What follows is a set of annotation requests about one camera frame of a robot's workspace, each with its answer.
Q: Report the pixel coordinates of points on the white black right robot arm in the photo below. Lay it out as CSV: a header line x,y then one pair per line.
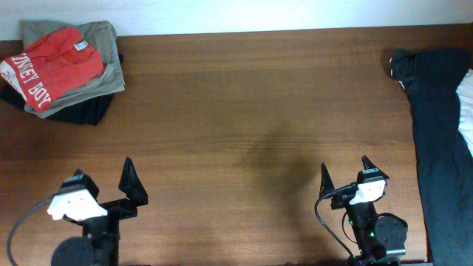
x,y
380,237

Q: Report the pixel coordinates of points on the folded black garment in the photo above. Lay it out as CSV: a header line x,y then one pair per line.
x,y
89,112

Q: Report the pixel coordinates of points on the white cloth at right edge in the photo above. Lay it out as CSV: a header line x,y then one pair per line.
x,y
465,94

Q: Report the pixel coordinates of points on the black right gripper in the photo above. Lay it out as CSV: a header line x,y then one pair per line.
x,y
327,184

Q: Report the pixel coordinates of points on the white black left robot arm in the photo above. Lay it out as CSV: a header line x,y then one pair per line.
x,y
98,244

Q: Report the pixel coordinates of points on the folded olive green garment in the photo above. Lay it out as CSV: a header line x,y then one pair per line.
x,y
102,36

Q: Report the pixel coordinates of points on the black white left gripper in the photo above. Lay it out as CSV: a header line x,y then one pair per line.
x,y
131,182

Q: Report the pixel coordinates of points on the dark garment at right edge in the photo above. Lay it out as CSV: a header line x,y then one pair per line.
x,y
430,79

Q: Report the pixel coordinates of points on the orange printed t-shirt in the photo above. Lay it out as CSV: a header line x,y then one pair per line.
x,y
55,64

